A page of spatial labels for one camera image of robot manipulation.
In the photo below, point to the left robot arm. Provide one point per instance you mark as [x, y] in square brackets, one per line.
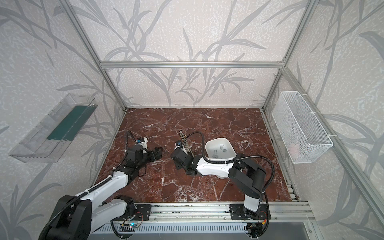
[76, 217]

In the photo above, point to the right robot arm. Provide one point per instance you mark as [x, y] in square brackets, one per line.
[251, 174]

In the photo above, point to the aluminium front rail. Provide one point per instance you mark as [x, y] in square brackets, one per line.
[219, 212]

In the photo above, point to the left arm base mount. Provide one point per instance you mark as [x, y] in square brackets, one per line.
[140, 212]

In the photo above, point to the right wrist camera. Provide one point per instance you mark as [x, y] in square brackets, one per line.
[178, 144]

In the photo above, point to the white wire mesh basket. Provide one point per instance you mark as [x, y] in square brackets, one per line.
[301, 131]

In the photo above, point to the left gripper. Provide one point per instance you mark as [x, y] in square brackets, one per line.
[151, 154]

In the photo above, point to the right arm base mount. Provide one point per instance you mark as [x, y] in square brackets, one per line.
[239, 212]

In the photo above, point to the clear plastic wall bin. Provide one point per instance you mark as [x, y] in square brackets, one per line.
[48, 141]

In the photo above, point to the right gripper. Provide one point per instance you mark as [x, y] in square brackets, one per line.
[179, 151]

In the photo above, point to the white plastic tray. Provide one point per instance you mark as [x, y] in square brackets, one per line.
[215, 154]

